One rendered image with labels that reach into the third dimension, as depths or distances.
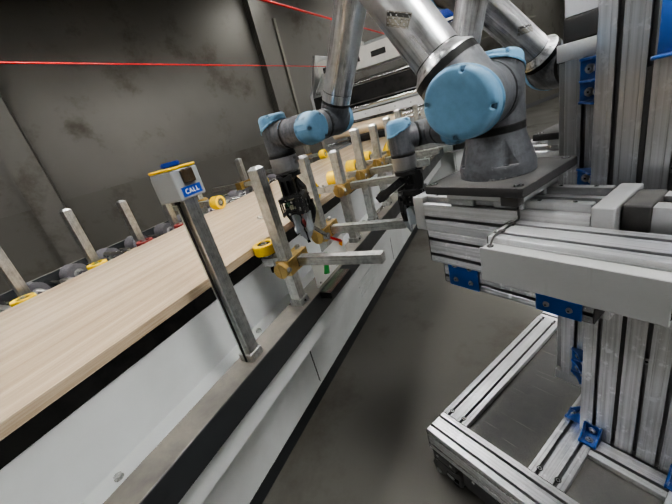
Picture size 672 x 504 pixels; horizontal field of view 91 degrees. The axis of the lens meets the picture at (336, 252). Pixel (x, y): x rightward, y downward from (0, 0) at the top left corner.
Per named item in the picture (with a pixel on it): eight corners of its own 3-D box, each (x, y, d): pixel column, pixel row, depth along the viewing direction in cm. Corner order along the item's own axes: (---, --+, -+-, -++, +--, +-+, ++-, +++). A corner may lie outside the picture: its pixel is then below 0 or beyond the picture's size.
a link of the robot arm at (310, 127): (333, 104, 83) (302, 113, 90) (304, 110, 75) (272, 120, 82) (341, 136, 86) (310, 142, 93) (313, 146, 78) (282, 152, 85)
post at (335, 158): (363, 252, 154) (338, 148, 136) (360, 256, 151) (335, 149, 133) (356, 252, 156) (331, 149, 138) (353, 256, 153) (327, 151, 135)
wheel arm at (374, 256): (386, 261, 96) (384, 248, 95) (383, 266, 93) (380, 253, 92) (270, 264, 117) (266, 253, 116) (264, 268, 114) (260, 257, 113)
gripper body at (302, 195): (283, 220, 93) (269, 178, 89) (290, 211, 101) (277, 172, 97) (309, 214, 92) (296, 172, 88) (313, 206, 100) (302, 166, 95)
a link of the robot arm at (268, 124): (270, 113, 81) (249, 119, 87) (283, 157, 86) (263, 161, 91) (292, 108, 87) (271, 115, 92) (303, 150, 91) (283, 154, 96)
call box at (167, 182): (208, 194, 75) (194, 160, 72) (183, 204, 69) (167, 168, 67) (187, 198, 78) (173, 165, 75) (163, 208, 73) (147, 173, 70)
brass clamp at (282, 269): (311, 259, 112) (307, 245, 110) (290, 279, 102) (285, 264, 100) (296, 259, 115) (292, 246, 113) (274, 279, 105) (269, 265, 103)
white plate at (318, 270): (348, 255, 137) (342, 233, 134) (319, 288, 117) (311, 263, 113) (346, 255, 138) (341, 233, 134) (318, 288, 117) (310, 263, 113)
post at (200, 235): (263, 351, 91) (198, 194, 74) (252, 363, 87) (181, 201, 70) (251, 349, 93) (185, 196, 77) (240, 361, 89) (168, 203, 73)
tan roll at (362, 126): (456, 111, 324) (454, 98, 320) (454, 112, 314) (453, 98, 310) (329, 140, 393) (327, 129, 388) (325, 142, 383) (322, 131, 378)
